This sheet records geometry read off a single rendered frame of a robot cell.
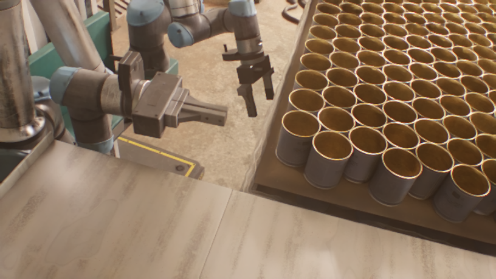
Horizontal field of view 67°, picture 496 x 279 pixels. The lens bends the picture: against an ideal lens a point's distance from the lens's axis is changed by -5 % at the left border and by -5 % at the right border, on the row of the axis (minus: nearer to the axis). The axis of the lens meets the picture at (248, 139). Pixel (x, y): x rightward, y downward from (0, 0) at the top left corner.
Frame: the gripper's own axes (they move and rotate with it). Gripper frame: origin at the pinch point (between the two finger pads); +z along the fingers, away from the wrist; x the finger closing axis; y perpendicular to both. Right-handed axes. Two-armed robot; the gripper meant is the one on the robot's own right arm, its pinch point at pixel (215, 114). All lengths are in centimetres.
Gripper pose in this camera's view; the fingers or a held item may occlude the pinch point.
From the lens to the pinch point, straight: 71.2
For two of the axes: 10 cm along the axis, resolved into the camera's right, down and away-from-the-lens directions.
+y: -1.0, 7.1, 7.0
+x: -1.8, 6.8, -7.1
